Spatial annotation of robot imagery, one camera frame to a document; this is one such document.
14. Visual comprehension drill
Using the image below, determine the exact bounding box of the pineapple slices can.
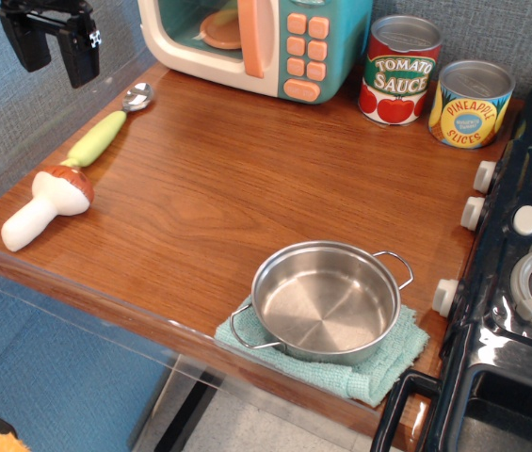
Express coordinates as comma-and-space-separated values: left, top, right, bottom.
428, 60, 515, 150

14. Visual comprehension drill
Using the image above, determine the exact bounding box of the black toy stove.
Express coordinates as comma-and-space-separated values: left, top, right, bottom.
372, 89, 532, 451

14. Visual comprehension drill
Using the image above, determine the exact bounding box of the grey stove knob upper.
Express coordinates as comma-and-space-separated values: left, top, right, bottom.
473, 160, 496, 194

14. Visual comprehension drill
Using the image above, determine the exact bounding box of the tomato sauce can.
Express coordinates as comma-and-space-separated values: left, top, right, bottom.
359, 15, 443, 125

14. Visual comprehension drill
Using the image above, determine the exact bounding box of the plush toy mushroom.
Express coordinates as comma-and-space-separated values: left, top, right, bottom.
1, 165, 94, 252

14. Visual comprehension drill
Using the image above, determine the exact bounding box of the stainless steel pot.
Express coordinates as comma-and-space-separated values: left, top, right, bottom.
229, 240, 414, 366

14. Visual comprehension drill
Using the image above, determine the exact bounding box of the grey stove knob lower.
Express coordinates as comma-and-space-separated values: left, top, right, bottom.
432, 279, 459, 317

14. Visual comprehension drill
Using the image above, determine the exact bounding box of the teal toy microwave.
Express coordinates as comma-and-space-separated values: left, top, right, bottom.
138, 0, 373, 105

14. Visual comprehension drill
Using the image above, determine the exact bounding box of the orange microwave plate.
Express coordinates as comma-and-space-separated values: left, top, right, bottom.
200, 8, 241, 50

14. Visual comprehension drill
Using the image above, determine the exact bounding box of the yellow handled metal spoon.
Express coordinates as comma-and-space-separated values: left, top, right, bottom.
61, 82, 153, 168

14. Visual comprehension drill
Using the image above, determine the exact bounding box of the grey stove knob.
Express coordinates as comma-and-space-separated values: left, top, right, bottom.
460, 197, 485, 232
432, 279, 459, 317
473, 160, 496, 194

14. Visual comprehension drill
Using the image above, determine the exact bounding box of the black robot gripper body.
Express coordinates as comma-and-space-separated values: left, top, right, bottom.
0, 0, 93, 22

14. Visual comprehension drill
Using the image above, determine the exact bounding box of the grey stove knob middle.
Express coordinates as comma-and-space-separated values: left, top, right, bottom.
460, 197, 485, 232

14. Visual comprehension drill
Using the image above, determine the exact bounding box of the teal dish cloth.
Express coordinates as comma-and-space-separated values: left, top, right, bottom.
215, 306, 428, 407

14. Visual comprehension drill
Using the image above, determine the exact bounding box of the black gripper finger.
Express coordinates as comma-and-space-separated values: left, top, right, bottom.
56, 16, 102, 89
0, 11, 52, 73

